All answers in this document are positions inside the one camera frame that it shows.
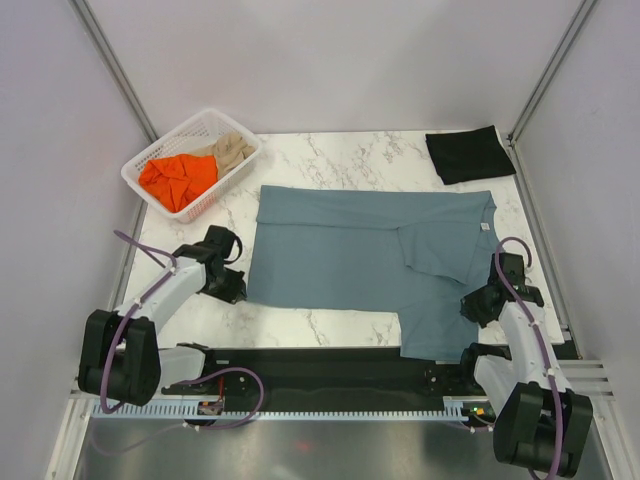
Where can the aluminium frame post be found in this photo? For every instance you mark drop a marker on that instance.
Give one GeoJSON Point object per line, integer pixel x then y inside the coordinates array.
{"type": "Point", "coordinates": [561, 51]}
{"type": "Point", "coordinates": [103, 47]}

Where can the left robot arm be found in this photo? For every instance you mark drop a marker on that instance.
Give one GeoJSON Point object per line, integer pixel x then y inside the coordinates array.
{"type": "Point", "coordinates": [121, 361]}

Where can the left aluminium frame post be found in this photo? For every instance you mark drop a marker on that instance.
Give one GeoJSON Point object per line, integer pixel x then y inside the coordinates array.
{"type": "Point", "coordinates": [103, 47]}

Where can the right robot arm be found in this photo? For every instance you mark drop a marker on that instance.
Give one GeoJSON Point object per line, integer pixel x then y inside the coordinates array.
{"type": "Point", "coordinates": [541, 424]}

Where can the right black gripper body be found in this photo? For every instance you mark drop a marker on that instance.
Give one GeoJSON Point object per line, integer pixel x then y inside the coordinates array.
{"type": "Point", "coordinates": [474, 304]}

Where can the blue t shirt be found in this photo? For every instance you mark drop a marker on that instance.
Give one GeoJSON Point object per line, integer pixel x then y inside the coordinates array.
{"type": "Point", "coordinates": [414, 254]}

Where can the white slotted cable duct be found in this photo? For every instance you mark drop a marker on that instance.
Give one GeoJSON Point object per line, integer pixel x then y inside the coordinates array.
{"type": "Point", "coordinates": [195, 409]}

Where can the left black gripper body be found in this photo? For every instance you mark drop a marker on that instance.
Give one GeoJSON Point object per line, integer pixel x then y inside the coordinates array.
{"type": "Point", "coordinates": [226, 289]}

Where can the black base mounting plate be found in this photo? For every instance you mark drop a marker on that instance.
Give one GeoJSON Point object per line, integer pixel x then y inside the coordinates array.
{"type": "Point", "coordinates": [323, 378]}

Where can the orange t shirt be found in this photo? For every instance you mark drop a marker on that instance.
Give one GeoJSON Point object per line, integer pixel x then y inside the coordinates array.
{"type": "Point", "coordinates": [178, 181]}

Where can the folded black t shirt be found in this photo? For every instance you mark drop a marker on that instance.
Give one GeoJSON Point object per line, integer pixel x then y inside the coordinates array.
{"type": "Point", "coordinates": [469, 155]}

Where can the right aluminium frame post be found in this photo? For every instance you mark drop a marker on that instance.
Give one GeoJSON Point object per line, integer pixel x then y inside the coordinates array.
{"type": "Point", "coordinates": [561, 51]}

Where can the white plastic laundry basket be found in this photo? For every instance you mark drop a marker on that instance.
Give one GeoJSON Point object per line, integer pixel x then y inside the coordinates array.
{"type": "Point", "coordinates": [200, 130]}

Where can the beige t shirt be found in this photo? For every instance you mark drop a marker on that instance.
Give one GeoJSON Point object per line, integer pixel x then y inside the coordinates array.
{"type": "Point", "coordinates": [229, 151]}

